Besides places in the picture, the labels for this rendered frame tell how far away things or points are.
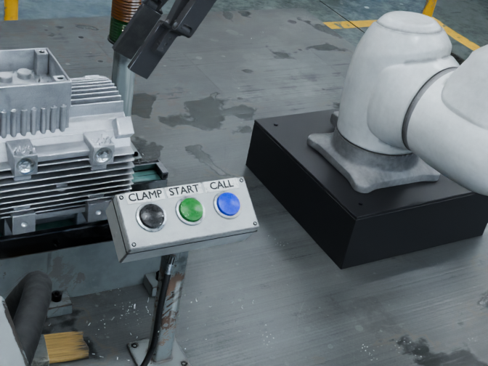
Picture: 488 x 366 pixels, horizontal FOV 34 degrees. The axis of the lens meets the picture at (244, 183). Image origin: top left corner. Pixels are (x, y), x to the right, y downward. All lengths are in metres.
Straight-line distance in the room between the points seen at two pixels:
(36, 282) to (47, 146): 0.54
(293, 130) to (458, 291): 0.42
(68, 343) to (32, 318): 0.66
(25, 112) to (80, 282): 0.29
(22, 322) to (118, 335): 0.69
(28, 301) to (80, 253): 0.67
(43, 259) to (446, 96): 0.63
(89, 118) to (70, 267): 0.23
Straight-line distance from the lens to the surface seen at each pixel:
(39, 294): 0.51
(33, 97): 1.03
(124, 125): 1.07
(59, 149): 1.04
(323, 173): 1.39
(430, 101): 1.26
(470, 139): 1.22
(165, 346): 1.11
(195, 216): 0.95
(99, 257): 1.18
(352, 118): 1.37
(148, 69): 1.01
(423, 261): 1.44
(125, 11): 1.39
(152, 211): 0.93
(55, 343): 1.14
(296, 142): 1.47
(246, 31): 2.18
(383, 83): 1.31
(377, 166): 1.38
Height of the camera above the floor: 1.61
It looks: 33 degrees down
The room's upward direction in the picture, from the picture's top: 12 degrees clockwise
